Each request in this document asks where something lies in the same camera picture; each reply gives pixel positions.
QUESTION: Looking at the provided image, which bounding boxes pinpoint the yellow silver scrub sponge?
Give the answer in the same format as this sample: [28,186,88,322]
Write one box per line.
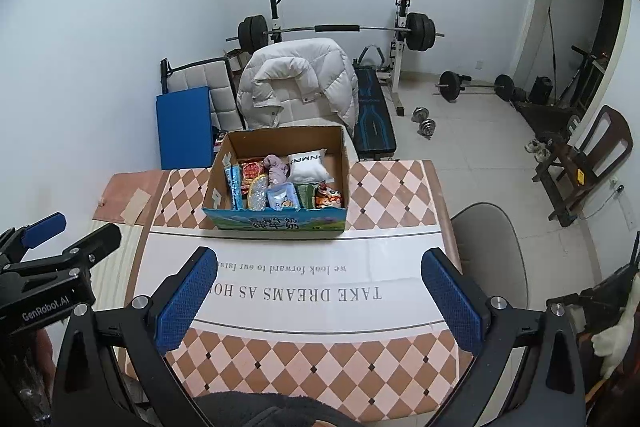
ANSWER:
[247,174,269,211]

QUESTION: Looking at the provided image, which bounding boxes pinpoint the blue tissue pack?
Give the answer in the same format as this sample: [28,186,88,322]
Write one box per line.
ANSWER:
[267,182,300,211]

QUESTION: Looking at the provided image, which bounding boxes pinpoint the grey round chair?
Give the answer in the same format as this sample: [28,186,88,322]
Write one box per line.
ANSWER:
[451,202,529,309]

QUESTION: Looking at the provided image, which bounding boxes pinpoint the checkered tablecloth with text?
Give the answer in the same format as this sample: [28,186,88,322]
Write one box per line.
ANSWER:
[128,160,472,423]

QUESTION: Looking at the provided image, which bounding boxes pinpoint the wooden chair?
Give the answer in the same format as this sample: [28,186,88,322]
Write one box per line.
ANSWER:
[533,105,634,228]

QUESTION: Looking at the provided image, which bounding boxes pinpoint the blue mat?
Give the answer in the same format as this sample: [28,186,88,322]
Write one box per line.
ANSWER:
[156,87,214,170]

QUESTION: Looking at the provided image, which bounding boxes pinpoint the red floral wipes pack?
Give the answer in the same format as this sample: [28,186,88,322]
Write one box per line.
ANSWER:
[240,160,265,196]

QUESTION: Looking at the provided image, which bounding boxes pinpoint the grey padded chair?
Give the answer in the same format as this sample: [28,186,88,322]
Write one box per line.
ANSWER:
[160,56,246,131]

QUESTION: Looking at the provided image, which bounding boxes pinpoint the cardboard box with blue print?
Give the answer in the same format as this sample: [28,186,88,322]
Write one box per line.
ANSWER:
[203,126,349,233]

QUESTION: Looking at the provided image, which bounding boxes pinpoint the lilac plush towel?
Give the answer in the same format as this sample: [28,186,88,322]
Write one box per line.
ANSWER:
[262,154,288,187]

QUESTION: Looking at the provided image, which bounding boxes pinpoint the green packet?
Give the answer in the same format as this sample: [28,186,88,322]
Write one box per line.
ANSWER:
[295,183,316,210]

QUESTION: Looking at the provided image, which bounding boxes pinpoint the dumbbell pair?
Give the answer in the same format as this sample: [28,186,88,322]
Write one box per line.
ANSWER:
[411,106,436,140]

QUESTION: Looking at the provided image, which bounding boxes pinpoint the red owl snack bag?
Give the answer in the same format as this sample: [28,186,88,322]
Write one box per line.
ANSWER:
[314,183,343,209]

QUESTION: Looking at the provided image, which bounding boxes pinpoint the white packaged towel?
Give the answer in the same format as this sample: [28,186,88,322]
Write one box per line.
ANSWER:
[288,148,334,184]

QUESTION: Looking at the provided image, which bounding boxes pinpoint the black weight bench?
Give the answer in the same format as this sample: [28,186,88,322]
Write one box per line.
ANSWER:
[352,44,397,160]

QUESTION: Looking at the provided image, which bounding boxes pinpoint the floor barbell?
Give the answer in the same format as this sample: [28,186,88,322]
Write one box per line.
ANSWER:
[436,70,527,103]

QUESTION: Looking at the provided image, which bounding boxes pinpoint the barbell on rack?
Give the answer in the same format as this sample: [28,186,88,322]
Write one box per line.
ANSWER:
[226,13,445,53]

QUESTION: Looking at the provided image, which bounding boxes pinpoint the white puffer jacket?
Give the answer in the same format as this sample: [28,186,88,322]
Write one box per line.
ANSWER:
[236,38,359,133]

